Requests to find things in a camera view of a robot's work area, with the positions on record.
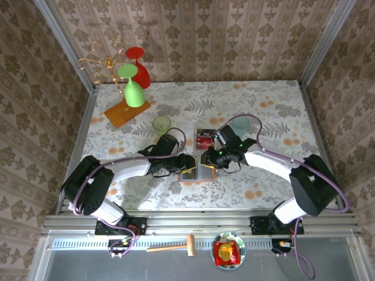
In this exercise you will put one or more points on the clear acrylic box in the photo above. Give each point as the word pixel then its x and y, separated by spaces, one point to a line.
pixel 195 130

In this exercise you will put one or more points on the green wine glass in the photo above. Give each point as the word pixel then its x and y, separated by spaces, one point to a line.
pixel 134 93

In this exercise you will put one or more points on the red snack packet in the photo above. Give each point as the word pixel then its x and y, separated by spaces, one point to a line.
pixel 225 253

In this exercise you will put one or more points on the black connector board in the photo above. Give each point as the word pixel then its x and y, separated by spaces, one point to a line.
pixel 117 244
pixel 276 248

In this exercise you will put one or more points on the wooden mallet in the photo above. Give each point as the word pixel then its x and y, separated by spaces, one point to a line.
pixel 191 246

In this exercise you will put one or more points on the floral tablecloth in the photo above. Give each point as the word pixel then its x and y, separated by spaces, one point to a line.
pixel 205 96

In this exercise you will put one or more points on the green plastic tumbler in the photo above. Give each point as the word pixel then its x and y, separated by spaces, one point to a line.
pixel 161 124

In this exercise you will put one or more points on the blue plastic tumbler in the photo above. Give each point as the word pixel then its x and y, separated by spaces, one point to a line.
pixel 241 126

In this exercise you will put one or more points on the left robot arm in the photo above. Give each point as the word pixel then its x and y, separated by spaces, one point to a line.
pixel 88 187

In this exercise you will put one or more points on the aluminium side rail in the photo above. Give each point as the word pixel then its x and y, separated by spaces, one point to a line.
pixel 84 123
pixel 315 123

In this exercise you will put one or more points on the red VIP chip card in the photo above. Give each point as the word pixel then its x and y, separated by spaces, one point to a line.
pixel 203 143

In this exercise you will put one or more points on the aluminium frame post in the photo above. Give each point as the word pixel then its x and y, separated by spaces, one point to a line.
pixel 325 44
pixel 67 44

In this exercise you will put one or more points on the patterned ceramic bowl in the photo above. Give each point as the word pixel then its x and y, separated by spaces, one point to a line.
pixel 238 240

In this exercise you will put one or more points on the red wine glass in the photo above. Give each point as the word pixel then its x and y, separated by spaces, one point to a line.
pixel 142 76

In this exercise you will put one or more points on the black VIP card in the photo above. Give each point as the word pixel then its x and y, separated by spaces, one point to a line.
pixel 205 133

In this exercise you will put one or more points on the aluminium front rail beam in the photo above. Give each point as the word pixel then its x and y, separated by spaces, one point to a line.
pixel 199 222

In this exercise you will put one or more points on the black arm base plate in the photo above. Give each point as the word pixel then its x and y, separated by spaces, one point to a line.
pixel 140 225
pixel 257 226

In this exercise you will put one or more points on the slotted metal strip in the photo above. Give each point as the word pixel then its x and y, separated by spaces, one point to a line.
pixel 88 244

